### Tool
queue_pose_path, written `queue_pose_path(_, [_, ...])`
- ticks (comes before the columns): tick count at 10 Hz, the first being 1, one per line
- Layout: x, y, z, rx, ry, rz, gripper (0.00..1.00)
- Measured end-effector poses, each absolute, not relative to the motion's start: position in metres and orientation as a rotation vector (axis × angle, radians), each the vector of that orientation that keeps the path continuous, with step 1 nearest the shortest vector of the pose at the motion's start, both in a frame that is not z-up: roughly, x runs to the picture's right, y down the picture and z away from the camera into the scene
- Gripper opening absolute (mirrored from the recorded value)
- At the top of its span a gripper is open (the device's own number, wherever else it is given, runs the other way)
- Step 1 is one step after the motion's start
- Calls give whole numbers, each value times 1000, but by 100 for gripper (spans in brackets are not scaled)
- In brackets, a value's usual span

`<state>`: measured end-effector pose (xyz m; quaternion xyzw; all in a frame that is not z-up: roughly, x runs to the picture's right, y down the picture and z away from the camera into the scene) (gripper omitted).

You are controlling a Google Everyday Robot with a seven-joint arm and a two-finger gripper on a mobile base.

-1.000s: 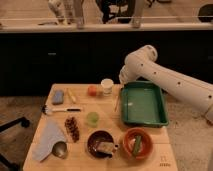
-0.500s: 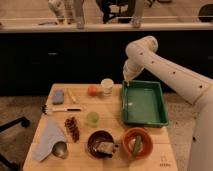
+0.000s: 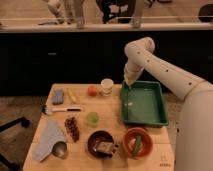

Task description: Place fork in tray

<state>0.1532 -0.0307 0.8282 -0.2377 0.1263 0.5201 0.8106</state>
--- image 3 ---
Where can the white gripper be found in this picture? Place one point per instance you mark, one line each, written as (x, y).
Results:
(131, 75)

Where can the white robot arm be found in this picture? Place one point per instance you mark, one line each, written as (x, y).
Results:
(194, 137)

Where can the green plastic tray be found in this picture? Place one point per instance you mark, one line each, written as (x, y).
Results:
(143, 104)

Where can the white cup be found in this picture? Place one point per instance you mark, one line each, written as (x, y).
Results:
(107, 85)

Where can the orange tomato toy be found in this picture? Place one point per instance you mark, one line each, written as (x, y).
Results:
(92, 90)

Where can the black chair background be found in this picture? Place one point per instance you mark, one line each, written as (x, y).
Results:
(122, 10)

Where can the green plastic cup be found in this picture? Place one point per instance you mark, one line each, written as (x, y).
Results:
(92, 119)

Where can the green item in orange bowl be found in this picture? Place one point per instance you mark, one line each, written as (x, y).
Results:
(137, 145)

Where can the orange bowl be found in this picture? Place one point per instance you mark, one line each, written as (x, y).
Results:
(129, 140)

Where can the dark brown bowl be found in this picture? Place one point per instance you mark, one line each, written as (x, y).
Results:
(93, 141)

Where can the blue sponge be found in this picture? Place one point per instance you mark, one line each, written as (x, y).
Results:
(58, 97)

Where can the grey object in brown bowl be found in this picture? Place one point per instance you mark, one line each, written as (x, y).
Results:
(105, 147)

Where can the brown grape cluster toy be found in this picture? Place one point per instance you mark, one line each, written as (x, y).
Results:
(72, 128)

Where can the grey cloth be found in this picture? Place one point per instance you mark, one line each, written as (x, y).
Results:
(51, 135)

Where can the metal spoon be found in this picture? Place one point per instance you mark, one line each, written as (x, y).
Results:
(60, 150)

